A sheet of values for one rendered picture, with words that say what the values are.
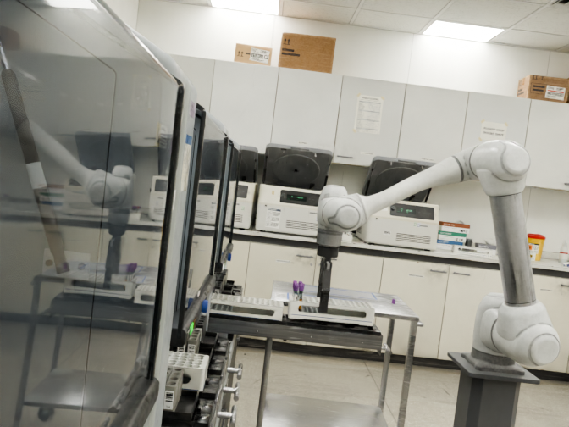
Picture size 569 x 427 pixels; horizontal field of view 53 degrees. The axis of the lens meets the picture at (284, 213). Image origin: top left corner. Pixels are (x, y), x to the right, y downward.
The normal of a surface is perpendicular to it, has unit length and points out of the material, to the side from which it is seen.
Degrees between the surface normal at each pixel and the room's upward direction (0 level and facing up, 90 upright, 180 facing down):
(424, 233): 90
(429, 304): 90
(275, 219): 90
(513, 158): 84
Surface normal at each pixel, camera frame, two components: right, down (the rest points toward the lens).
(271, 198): 0.09, -0.46
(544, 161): 0.03, 0.06
